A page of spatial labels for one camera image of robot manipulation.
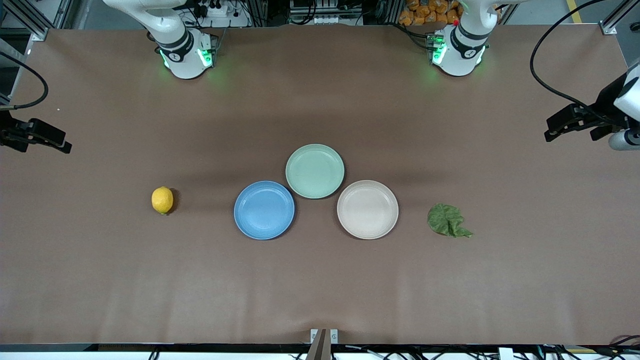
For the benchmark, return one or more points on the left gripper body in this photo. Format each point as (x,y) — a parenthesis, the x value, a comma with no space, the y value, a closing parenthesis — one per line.
(605,102)

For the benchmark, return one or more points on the yellow lemon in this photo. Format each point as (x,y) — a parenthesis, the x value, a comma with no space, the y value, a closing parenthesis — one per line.
(162,200)

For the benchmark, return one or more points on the green lettuce leaf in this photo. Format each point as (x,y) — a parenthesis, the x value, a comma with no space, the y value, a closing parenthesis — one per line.
(446,220)

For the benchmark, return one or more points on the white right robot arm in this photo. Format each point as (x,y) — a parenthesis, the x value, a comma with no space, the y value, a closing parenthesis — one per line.
(182,60)

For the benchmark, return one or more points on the orange snack bags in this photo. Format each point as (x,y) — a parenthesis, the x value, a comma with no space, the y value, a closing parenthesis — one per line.
(420,12)

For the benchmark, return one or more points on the white power strip with plugs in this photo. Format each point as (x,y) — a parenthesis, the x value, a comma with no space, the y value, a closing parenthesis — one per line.
(220,11)

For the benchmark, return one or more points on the beige plate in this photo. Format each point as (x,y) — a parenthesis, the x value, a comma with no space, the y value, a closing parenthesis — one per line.
(367,209)

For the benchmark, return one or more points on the blue plate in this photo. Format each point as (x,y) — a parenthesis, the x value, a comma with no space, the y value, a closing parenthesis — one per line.
(264,210)

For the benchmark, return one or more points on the green plate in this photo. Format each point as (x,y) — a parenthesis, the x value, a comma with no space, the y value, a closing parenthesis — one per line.
(315,171)

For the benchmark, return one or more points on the brown table cover sheet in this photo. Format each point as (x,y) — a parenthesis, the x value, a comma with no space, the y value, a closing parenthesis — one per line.
(320,280)

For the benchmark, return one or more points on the aluminium frame profile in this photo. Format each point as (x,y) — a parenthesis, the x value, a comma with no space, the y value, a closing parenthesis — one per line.
(30,22)
(617,17)

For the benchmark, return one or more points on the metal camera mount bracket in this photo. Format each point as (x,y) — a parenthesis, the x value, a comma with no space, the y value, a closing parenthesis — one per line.
(324,345)

